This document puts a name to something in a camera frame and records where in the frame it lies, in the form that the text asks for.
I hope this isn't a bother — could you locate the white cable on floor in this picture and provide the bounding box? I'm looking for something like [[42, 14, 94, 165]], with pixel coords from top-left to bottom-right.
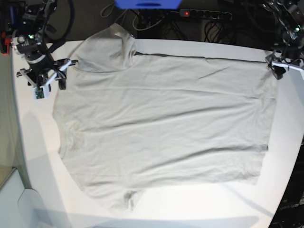
[[132, 14, 164, 31]]

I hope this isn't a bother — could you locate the red and blue clamp tool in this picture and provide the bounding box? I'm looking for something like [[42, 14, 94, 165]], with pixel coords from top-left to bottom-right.
[[0, 0, 17, 55]]

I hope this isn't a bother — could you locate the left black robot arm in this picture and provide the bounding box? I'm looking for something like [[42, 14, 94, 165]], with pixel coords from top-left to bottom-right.
[[264, 0, 304, 80]]

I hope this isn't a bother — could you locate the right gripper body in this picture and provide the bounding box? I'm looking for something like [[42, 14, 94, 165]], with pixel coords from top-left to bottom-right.
[[16, 58, 78, 99]]

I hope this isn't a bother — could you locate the beige t-shirt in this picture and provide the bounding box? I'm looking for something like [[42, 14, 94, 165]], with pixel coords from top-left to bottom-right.
[[53, 24, 278, 214]]

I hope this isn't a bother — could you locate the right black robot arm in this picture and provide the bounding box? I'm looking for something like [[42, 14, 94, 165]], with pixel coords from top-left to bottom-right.
[[11, 0, 78, 100]]

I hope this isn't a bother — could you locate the blue plastic bin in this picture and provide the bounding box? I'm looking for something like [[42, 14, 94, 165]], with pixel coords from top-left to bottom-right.
[[114, 0, 182, 10]]

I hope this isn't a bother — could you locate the black power strip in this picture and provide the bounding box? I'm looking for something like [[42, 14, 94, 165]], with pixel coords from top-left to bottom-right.
[[179, 9, 232, 20]]

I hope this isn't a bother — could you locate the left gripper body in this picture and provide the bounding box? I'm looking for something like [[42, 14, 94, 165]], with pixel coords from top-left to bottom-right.
[[265, 50, 304, 80]]

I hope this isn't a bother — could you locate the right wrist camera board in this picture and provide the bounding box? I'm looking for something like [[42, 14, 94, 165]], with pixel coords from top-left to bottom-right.
[[32, 87, 45, 100]]

